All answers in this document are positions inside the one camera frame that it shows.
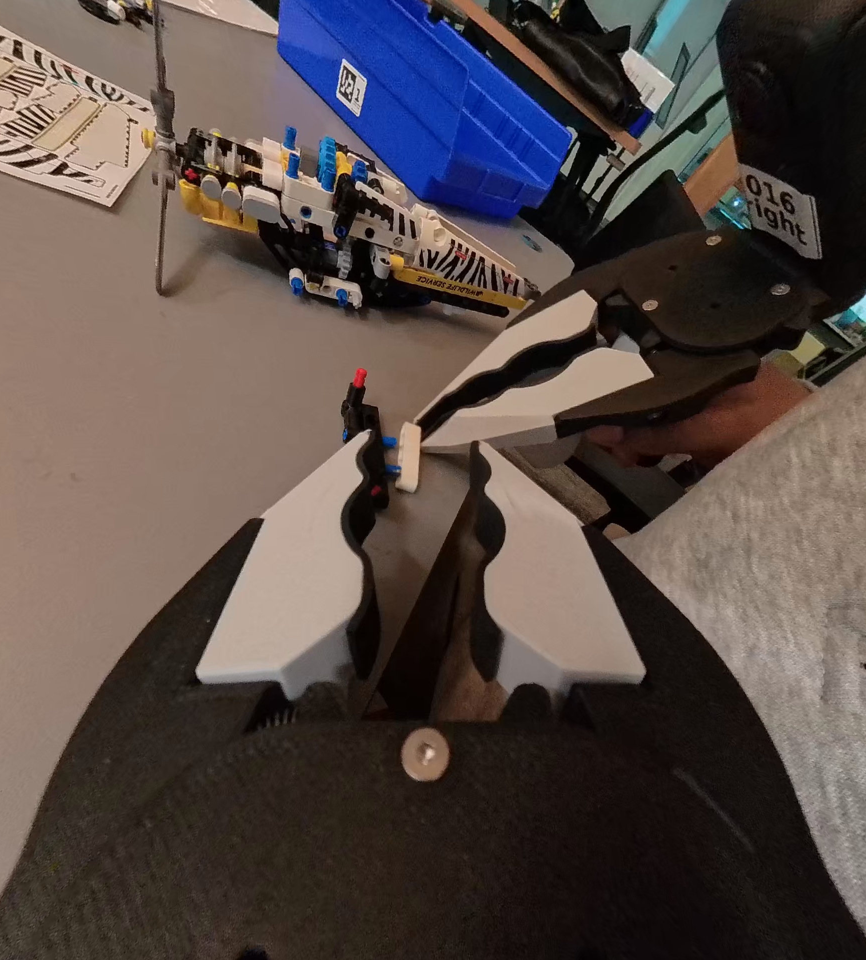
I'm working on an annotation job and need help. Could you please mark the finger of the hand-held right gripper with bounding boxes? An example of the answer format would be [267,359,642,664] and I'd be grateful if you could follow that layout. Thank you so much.
[410,290,601,434]
[424,347,656,456]

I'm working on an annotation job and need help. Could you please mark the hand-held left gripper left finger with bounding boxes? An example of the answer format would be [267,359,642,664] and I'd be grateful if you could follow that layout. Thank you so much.
[195,429,380,699]

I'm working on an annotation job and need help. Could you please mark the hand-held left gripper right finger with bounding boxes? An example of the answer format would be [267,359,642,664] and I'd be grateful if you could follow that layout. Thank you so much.
[469,441,648,695]

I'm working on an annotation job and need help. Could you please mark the white five-hole lego beam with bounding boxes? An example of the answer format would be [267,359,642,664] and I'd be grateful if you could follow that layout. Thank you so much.
[395,422,425,494]

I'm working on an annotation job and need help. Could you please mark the black lego assembly red pins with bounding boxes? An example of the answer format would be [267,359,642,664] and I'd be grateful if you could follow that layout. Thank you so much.
[340,367,404,511]

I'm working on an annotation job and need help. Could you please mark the person's right forearm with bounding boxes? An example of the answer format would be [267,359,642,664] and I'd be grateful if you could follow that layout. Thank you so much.
[691,330,866,541]

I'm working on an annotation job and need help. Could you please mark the zebra striped lego helicopter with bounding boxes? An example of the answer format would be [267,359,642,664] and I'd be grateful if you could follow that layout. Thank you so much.
[140,0,540,316]

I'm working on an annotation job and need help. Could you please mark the cluster of small lego pieces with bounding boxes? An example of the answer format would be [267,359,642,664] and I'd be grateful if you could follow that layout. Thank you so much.
[79,0,150,27]

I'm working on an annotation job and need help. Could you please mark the person's right hand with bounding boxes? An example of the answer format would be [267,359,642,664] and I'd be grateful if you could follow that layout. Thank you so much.
[604,363,816,470]

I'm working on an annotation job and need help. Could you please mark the black chair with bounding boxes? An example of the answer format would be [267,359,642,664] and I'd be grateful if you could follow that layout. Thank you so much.
[541,171,704,260]

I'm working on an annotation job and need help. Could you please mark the blue plastic storage bin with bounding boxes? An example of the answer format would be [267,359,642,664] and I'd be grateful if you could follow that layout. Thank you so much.
[277,0,575,220]

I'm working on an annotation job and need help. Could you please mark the grey sweatshirt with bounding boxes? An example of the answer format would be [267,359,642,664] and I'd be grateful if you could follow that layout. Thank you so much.
[613,480,866,960]

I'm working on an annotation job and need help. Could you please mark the black bag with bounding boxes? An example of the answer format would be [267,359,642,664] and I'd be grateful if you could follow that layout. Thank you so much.
[511,0,653,129]

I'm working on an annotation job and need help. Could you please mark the zebra striped sticker sheet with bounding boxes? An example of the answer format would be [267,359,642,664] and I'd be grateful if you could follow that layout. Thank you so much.
[0,7,156,210]

